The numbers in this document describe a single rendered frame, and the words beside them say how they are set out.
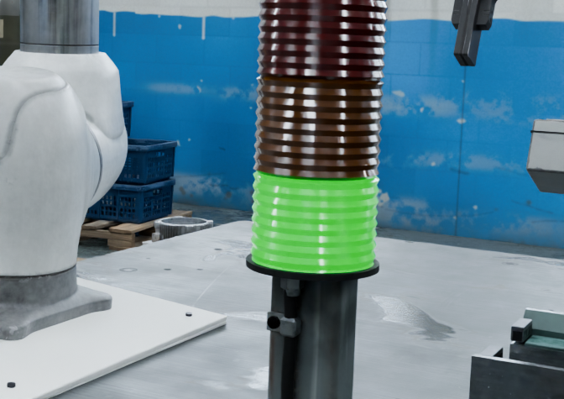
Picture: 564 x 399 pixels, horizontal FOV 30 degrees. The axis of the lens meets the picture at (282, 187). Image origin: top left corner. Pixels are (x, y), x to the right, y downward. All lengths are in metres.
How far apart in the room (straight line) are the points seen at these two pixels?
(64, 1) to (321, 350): 0.92
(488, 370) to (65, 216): 0.61
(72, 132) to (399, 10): 5.71
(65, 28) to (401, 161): 5.56
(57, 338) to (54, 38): 0.40
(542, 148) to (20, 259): 0.57
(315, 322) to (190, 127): 7.05
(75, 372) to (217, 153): 6.39
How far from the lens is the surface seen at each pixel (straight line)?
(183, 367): 1.12
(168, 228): 3.44
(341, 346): 0.50
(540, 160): 0.97
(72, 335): 1.18
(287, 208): 0.47
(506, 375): 0.72
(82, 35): 1.37
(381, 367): 1.14
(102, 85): 1.36
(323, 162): 0.47
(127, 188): 5.97
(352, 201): 0.48
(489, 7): 1.07
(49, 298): 1.21
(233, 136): 7.36
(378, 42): 0.48
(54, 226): 1.18
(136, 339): 1.18
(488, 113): 6.62
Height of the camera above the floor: 1.13
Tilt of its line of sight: 7 degrees down
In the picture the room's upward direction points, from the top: 2 degrees clockwise
